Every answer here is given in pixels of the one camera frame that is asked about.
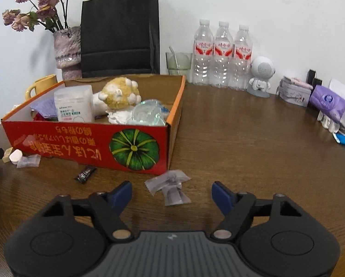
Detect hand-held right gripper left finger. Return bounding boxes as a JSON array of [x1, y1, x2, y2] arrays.
[[42, 180, 133, 241]]

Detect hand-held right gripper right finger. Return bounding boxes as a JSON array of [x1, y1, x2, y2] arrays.
[[212, 181, 302, 241]]

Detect small clear plastic packet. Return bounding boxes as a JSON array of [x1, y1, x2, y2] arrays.
[[144, 169, 190, 193], [16, 154, 42, 169], [162, 185, 191, 207]]

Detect purple cloth pouch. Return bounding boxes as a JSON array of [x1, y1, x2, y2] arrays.
[[30, 98, 58, 119]]

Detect red cardboard box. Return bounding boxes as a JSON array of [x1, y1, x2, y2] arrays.
[[1, 74, 187, 177]]

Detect clear plastic bag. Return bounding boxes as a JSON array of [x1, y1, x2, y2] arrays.
[[130, 99, 171, 126]]

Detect clear cotton swab box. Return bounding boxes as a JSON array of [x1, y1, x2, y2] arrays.
[[54, 85, 95, 123]]

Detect white and yellow plush toy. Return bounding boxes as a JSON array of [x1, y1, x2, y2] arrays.
[[92, 77, 141, 115]]

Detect beige eraser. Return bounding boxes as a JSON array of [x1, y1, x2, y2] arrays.
[[2, 147, 15, 164]]

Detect white round cap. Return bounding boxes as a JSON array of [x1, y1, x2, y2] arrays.
[[9, 149, 23, 166]]

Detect dark brown candy wrapper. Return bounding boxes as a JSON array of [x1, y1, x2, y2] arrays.
[[74, 166, 98, 185]]

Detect yellow mug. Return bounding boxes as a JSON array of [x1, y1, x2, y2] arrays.
[[24, 74, 59, 102]]

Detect printed tin box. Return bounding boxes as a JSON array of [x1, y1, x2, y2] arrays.
[[278, 78, 312, 107]]

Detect purple ceramic vase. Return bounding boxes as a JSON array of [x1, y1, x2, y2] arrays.
[[53, 26, 82, 80]]

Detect white robot figurine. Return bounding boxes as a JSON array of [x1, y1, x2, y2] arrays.
[[246, 56, 278, 98]]

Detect clear water bottle red label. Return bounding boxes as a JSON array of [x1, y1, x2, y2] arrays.
[[192, 18, 214, 86], [212, 21, 234, 89], [233, 24, 253, 91]]

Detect pink case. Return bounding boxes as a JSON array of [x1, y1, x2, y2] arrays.
[[282, 75, 314, 90]]

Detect glass cup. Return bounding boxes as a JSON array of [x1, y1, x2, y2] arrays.
[[165, 52, 193, 76]]

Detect purple tissue packet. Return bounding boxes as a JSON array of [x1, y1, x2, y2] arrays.
[[309, 85, 345, 124]]

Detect spoon in glass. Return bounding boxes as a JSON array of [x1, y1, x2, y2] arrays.
[[169, 46, 180, 69]]

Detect small black box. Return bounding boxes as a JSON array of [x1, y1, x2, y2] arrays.
[[306, 69, 323, 87]]

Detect dried pink roses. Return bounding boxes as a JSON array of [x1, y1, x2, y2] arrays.
[[2, 0, 78, 34]]

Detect black paper bag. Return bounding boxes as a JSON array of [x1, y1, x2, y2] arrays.
[[80, 0, 161, 78]]

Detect white paper sheet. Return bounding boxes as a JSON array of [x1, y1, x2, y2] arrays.
[[328, 78, 345, 108]]

